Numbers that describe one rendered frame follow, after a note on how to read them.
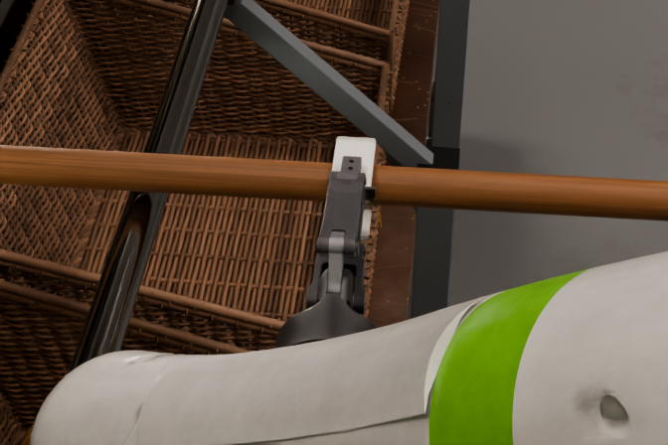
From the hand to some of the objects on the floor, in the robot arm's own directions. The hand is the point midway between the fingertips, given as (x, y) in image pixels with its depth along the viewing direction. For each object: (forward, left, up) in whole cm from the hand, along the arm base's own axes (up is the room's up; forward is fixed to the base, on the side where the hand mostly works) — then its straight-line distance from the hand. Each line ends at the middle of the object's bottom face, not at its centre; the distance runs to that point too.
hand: (352, 187), depth 109 cm
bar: (+26, +3, -120) cm, 122 cm away
